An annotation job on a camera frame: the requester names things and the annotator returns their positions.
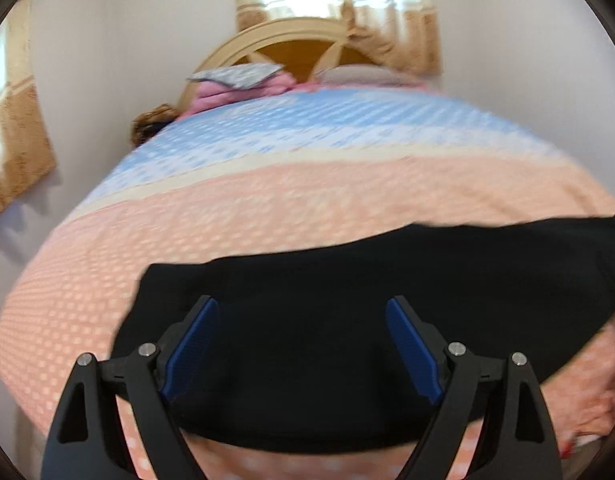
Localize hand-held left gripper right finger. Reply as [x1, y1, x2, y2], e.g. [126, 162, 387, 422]
[386, 295, 561, 480]

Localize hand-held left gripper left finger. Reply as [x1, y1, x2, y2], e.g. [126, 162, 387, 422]
[42, 295, 220, 480]

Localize black pants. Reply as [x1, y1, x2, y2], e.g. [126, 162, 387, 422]
[112, 218, 615, 456]

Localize brown fuzzy object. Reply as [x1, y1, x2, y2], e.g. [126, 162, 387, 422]
[132, 103, 179, 148]

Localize pink folded blanket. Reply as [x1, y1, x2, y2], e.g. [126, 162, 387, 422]
[180, 71, 294, 118]

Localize pale pink pillow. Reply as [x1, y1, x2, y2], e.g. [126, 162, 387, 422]
[315, 64, 428, 88]

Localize grey patterned pillow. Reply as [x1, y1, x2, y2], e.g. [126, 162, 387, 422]
[186, 62, 284, 89]

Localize beige window curtain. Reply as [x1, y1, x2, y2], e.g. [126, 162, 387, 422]
[232, 0, 442, 77]
[0, 0, 57, 228]

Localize cream wooden headboard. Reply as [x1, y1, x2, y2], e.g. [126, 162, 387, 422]
[180, 16, 388, 117]

